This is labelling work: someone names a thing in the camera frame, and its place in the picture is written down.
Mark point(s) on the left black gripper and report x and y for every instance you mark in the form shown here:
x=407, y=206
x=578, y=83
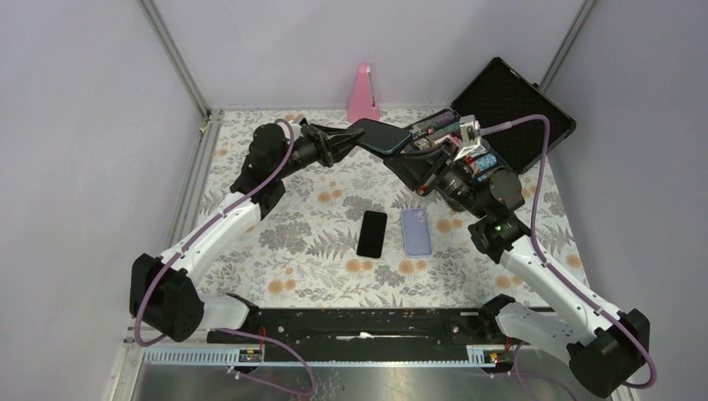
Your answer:
x=331, y=144

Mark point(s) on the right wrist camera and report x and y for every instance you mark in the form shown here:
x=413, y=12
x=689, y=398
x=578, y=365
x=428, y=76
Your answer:
x=469, y=143

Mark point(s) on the pink metronome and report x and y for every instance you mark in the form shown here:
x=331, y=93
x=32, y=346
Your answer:
x=362, y=103

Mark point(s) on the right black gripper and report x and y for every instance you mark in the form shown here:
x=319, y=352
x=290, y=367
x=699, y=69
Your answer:
x=422, y=171

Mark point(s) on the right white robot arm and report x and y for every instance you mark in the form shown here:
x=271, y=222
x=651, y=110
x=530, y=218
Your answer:
x=604, y=347

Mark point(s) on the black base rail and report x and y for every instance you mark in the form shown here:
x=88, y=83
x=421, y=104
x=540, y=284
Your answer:
x=360, y=335

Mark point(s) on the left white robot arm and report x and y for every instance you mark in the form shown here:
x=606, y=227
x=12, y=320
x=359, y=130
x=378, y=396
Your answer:
x=164, y=299

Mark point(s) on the floral table mat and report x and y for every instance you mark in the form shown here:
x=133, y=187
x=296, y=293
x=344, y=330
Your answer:
x=304, y=253

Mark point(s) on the lilac phone case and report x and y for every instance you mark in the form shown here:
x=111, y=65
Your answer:
x=415, y=233

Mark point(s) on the black poker chip case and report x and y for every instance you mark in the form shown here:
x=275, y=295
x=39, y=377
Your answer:
x=497, y=95

